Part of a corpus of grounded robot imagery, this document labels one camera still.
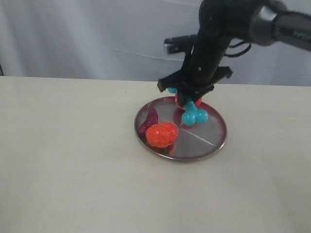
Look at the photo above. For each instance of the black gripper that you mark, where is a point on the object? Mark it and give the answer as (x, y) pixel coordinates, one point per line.
(199, 66)

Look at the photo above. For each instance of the teal toy bone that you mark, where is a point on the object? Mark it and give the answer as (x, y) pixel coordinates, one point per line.
(191, 114)

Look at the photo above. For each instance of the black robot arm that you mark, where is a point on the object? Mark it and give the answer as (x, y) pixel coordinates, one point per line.
(261, 22)

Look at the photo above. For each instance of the red apple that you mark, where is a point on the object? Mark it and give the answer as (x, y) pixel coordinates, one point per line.
(197, 104)

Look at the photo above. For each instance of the dark red leaf-shaped item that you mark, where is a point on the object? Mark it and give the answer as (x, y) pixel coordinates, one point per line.
(151, 119)

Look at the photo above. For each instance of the round metal plate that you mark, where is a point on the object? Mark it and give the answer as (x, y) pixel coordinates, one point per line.
(193, 142)

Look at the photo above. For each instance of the orange toy strawberry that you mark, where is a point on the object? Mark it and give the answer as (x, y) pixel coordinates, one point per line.
(161, 135)

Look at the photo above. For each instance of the white backdrop cloth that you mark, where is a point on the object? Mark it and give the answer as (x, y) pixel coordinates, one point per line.
(93, 39)

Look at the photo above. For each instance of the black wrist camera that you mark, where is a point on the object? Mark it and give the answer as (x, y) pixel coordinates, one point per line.
(179, 44)

